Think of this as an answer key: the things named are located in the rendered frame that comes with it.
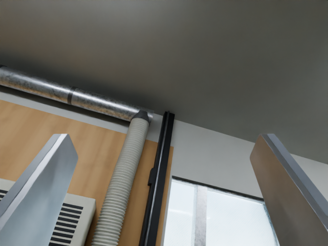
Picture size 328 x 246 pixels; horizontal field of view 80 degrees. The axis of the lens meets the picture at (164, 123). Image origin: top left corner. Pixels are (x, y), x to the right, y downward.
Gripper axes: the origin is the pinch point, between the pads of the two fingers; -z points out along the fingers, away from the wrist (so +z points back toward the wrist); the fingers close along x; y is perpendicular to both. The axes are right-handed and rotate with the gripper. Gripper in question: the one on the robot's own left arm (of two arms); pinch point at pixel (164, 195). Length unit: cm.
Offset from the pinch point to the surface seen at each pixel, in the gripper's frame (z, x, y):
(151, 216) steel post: -55, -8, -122
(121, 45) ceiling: -129, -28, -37
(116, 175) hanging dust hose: -73, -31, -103
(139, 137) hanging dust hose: -103, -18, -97
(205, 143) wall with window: -125, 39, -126
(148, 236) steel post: -44, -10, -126
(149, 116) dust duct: -124, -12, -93
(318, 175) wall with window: -116, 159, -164
